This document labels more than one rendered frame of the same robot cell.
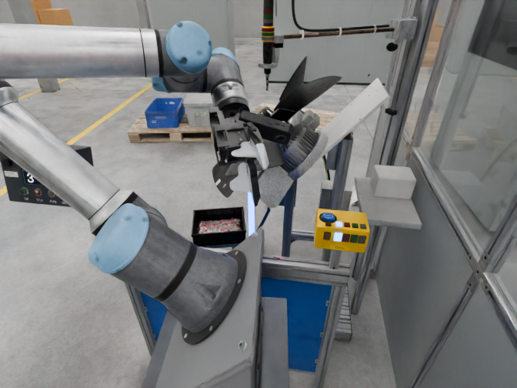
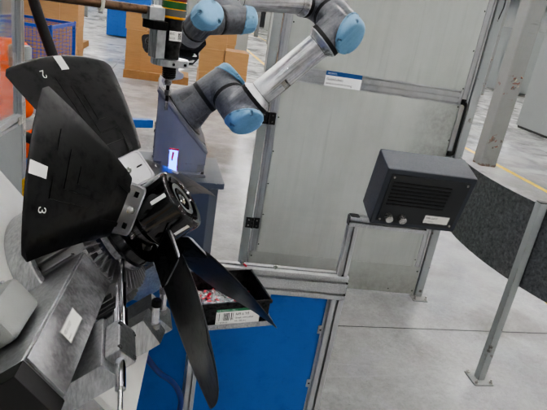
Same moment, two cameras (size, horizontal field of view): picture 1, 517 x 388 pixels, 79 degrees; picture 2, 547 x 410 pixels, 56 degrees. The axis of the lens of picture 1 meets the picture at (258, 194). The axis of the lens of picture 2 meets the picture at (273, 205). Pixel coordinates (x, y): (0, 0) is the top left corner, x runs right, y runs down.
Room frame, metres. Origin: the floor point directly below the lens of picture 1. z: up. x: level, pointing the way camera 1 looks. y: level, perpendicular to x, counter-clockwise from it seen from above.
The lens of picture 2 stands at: (2.18, -0.11, 1.57)
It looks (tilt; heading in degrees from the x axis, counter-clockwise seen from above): 20 degrees down; 162
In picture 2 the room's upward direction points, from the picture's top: 9 degrees clockwise
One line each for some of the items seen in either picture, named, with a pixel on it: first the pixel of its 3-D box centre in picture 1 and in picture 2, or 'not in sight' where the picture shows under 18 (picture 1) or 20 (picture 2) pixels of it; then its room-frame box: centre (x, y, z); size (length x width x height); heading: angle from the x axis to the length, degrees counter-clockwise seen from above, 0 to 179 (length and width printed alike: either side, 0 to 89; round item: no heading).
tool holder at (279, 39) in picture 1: (270, 51); (167, 37); (1.19, -0.04, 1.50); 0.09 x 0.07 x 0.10; 116
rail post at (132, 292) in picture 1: (142, 315); (313, 397); (0.91, 0.55, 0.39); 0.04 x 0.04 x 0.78; 81
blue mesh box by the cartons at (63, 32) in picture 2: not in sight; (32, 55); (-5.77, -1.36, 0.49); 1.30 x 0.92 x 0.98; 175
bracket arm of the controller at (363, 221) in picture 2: not in sight; (387, 224); (0.93, 0.65, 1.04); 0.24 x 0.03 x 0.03; 81
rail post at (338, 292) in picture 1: (327, 342); not in sight; (0.77, -0.30, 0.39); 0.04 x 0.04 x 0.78; 81
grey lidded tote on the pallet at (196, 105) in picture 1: (203, 108); not in sight; (4.14, 0.74, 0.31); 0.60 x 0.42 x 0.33; 2
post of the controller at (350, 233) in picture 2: not in sight; (347, 245); (0.91, 0.55, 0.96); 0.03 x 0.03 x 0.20; 81
